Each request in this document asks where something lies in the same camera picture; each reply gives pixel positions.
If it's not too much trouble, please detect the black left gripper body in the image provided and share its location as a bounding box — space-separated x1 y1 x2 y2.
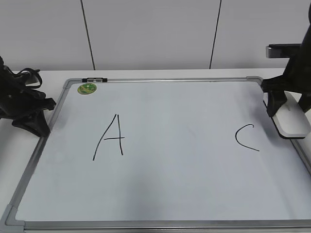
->
0 59 46 119

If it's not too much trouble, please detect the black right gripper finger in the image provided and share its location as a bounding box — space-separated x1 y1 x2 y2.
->
298 92 311 113
267 91 287 117

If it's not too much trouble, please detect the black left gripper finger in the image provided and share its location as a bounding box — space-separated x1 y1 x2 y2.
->
42 98 56 111
12 113 50 137

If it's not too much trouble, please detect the white board with grey frame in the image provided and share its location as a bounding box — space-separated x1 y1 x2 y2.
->
1 77 311 233

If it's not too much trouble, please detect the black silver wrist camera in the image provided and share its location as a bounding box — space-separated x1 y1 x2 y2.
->
266 44 301 58

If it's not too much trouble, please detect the black and silver board clip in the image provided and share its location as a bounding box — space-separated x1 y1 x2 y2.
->
82 77 108 83

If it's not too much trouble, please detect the green round magnet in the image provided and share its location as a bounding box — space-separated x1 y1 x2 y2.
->
77 83 97 95

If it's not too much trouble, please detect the white whiteboard eraser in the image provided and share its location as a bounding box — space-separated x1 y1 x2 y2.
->
272 92 311 139

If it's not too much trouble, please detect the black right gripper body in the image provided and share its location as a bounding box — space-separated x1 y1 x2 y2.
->
260 2 311 94

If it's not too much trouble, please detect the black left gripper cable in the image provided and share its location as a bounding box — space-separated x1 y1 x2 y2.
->
11 68 43 89

